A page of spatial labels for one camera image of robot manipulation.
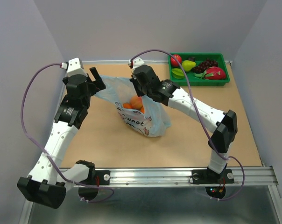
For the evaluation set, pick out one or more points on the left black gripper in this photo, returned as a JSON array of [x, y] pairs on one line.
[[98, 85]]

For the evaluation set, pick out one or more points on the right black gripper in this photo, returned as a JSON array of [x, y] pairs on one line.
[[135, 82]]

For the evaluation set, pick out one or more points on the orange peach fruit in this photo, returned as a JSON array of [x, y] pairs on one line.
[[136, 102]]

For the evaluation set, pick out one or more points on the light blue plastic bag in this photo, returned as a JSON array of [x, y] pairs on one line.
[[119, 90]]

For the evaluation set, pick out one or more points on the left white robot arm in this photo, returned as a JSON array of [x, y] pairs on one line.
[[46, 184]]

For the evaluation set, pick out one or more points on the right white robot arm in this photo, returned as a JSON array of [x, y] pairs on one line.
[[222, 125]]

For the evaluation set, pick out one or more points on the pink dragon fruit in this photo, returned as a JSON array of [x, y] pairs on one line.
[[212, 73]]

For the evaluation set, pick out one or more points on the orange tangerine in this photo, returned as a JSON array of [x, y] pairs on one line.
[[127, 106]]

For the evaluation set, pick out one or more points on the green starfruit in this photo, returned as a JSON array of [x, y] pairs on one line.
[[177, 73]]

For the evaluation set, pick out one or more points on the red apple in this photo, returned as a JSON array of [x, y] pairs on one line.
[[175, 60]]

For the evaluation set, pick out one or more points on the yellow green pear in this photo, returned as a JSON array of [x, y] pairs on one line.
[[188, 65]]

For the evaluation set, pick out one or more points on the green plastic tray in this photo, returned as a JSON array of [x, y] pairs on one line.
[[189, 76]]

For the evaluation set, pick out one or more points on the purple grape bunch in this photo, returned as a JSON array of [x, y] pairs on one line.
[[204, 65]]

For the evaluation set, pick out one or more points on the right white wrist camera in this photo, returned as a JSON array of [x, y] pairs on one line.
[[135, 63]]

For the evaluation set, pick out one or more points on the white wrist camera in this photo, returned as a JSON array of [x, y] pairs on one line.
[[135, 63], [73, 67]]

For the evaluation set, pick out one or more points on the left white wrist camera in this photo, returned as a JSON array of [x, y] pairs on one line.
[[73, 67]]

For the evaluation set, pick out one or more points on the aluminium mounting rail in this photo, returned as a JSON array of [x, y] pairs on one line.
[[181, 177]]

